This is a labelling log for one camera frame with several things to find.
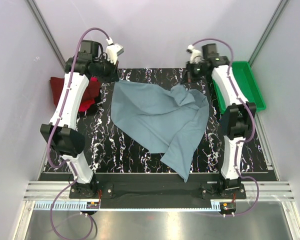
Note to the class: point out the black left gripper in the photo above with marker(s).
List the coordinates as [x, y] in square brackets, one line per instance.
[113, 76]

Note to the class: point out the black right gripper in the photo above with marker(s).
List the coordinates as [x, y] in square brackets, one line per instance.
[188, 67]

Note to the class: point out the light blue t shirt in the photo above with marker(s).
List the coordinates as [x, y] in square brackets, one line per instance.
[172, 122]

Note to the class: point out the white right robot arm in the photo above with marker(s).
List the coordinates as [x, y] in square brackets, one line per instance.
[237, 122]

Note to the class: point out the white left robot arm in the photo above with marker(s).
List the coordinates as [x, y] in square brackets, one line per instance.
[61, 134]

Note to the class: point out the dark red folded t shirt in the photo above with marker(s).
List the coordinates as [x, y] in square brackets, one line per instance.
[56, 85]

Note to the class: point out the green plastic bin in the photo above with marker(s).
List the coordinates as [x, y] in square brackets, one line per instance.
[248, 85]

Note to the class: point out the bright red folded t shirt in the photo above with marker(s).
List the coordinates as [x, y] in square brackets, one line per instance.
[90, 94]

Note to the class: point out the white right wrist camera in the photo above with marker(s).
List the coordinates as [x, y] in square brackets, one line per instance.
[196, 55]

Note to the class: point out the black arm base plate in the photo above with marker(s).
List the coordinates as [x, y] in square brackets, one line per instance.
[206, 191]

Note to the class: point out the aluminium front rail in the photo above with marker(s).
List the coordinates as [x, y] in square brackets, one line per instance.
[266, 190]

